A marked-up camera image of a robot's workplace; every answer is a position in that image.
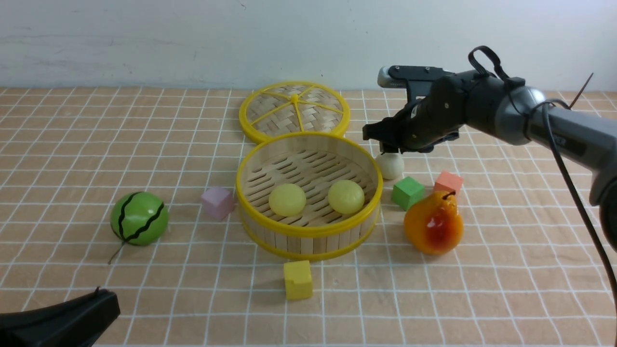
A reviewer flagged salmon pink cube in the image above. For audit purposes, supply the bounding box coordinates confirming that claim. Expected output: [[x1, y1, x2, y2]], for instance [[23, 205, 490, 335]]
[[432, 171, 464, 196]]

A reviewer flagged green toy watermelon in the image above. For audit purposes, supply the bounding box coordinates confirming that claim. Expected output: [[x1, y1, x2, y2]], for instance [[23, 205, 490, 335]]
[[108, 191, 168, 265]]

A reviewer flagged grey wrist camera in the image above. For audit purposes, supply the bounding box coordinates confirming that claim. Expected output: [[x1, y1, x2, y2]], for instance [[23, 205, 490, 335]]
[[377, 66, 452, 102]]

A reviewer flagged orange red toy pear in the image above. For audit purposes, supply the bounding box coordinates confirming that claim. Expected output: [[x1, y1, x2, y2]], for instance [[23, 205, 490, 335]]
[[403, 190, 465, 256]]

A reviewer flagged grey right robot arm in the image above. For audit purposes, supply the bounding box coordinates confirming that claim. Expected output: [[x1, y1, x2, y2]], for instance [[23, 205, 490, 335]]
[[362, 66, 617, 248]]

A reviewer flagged checked beige tablecloth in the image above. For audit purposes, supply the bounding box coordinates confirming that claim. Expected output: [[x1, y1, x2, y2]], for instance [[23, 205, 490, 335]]
[[0, 87, 616, 347]]

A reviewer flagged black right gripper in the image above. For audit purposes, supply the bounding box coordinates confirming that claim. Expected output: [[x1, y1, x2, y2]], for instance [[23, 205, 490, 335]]
[[362, 72, 471, 153]]

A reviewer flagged white bun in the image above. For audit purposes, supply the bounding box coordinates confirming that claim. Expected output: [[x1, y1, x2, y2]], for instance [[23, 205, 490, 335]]
[[375, 152, 404, 181]]

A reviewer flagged bamboo steamer tray yellow rim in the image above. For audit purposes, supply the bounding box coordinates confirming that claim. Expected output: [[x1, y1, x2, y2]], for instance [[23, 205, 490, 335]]
[[236, 133, 384, 261]]

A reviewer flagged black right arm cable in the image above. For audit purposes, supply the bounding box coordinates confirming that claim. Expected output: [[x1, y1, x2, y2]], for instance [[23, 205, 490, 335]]
[[468, 46, 617, 328]]

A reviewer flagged green cube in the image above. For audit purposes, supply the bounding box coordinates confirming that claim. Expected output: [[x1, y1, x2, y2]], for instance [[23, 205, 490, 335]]
[[391, 176, 425, 211]]

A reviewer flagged pale yellow bun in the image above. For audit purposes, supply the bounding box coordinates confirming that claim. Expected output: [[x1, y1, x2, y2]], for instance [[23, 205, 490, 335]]
[[327, 180, 364, 215]]

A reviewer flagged yellow block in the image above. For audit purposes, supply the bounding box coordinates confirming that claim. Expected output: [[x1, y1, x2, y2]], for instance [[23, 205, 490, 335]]
[[283, 260, 313, 301]]

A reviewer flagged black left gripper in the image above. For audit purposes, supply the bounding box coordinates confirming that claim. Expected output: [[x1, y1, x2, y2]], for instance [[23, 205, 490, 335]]
[[0, 287, 121, 347]]

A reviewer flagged woven bamboo steamer lid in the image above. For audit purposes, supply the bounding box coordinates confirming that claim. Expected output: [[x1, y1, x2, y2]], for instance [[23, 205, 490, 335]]
[[239, 81, 350, 144]]

